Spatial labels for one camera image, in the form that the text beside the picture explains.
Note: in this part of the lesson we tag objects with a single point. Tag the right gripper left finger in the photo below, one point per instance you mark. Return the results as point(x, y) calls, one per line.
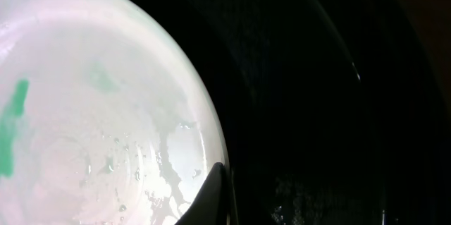
point(210, 206)

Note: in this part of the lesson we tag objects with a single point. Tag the black round tray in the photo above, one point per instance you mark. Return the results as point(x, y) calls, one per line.
point(339, 109)

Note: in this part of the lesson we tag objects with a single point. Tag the white plate with green smear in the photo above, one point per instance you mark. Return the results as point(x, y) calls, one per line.
point(104, 119)

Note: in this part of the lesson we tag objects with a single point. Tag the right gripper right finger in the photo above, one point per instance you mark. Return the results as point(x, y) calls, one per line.
point(248, 207)

